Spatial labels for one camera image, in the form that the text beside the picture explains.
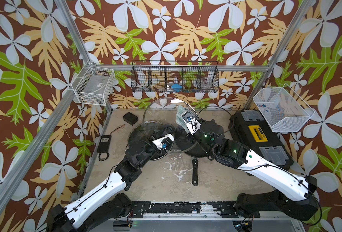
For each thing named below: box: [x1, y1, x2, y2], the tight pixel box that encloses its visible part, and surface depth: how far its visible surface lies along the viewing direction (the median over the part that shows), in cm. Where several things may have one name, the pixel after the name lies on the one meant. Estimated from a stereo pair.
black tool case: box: [228, 109, 294, 171], surface depth 84 cm
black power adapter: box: [96, 134, 112, 162], surface depth 100 cm
